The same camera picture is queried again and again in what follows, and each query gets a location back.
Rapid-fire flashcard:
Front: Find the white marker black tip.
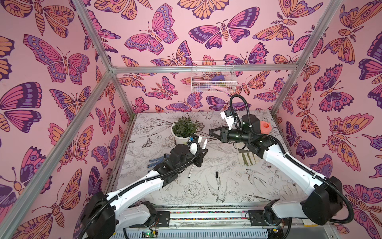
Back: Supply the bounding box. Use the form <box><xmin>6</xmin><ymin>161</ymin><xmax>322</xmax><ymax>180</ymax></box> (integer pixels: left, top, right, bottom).
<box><xmin>188</xmin><ymin>164</ymin><xmax>195</xmax><ymax>179</ymax></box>
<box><xmin>202</xmin><ymin>138</ymin><xmax>208</xmax><ymax>149</ymax></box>

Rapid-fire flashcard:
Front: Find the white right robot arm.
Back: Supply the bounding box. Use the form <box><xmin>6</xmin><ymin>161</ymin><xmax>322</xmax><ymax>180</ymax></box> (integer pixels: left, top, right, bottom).
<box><xmin>209</xmin><ymin>115</ymin><xmax>344</xmax><ymax>226</ymax></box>

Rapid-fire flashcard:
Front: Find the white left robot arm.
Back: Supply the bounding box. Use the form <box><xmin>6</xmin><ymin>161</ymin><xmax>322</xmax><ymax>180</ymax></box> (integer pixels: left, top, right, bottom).
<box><xmin>74</xmin><ymin>141</ymin><xmax>208</xmax><ymax>239</ymax></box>

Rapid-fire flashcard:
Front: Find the white plastic flower pot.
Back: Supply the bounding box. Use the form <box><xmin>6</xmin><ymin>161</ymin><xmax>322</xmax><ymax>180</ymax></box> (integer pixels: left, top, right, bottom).
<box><xmin>171</xmin><ymin>122</ymin><xmax>194</xmax><ymax>144</ymax></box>

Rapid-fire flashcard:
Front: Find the green potted plant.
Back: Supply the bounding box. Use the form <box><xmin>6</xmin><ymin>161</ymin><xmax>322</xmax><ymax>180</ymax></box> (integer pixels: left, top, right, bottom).
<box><xmin>172</xmin><ymin>117</ymin><xmax>204</xmax><ymax>138</ymax></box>

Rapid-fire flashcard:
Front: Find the beige green work glove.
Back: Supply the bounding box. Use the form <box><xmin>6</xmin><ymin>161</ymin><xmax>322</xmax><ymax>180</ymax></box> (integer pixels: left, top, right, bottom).
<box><xmin>237</xmin><ymin>149</ymin><xmax>260</xmax><ymax>166</ymax></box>

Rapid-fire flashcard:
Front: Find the blue dotted work glove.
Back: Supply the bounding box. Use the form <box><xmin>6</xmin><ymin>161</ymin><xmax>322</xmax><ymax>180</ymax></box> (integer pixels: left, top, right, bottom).
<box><xmin>147</xmin><ymin>154</ymin><xmax>170</xmax><ymax>171</ymax></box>

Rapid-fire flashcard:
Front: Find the clear wall basket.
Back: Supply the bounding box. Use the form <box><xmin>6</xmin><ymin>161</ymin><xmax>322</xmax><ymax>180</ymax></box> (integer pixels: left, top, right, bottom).
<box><xmin>190</xmin><ymin>64</ymin><xmax>237</xmax><ymax>94</ymax></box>

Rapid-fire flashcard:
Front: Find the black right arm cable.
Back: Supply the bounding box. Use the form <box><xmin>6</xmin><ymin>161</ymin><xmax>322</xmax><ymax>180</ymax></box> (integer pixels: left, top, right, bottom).
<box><xmin>229</xmin><ymin>94</ymin><xmax>354</xmax><ymax>225</ymax></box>

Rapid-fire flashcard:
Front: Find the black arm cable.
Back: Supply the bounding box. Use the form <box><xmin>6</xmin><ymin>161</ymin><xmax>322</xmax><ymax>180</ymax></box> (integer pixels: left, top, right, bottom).
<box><xmin>229</xmin><ymin>94</ymin><xmax>354</xmax><ymax>225</ymax></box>
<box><xmin>78</xmin><ymin>141</ymin><xmax>201</xmax><ymax>239</ymax></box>

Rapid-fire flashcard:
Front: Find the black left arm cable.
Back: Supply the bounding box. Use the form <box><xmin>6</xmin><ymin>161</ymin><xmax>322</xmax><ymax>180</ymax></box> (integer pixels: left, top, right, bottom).
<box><xmin>78</xmin><ymin>141</ymin><xmax>201</xmax><ymax>239</ymax></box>

